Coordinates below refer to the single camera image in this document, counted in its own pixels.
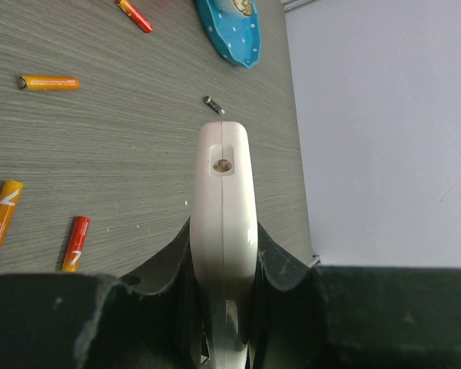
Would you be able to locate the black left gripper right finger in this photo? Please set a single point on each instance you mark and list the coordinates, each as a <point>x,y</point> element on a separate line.
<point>352,317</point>

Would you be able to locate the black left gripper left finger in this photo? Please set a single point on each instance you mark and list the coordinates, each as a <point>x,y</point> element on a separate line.
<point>144,319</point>

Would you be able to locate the white red remote control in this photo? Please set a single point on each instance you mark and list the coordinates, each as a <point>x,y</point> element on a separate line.
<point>224,240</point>

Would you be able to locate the red orange AAA battery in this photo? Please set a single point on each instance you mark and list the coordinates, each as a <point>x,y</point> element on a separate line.
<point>76,244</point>

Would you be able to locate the green AAA battery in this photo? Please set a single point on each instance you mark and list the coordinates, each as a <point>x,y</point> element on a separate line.
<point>9,196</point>

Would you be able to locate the black AAA battery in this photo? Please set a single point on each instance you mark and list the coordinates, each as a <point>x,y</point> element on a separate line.
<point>213,105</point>

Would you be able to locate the blue polka dot plate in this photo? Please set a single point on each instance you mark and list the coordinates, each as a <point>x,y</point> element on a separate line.
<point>237,39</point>

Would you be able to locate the red AAA battery near bin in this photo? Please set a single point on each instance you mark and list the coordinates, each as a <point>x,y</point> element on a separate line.
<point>132,12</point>

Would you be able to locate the small patterned bowl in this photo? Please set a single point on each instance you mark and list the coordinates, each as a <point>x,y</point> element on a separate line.
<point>242,8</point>

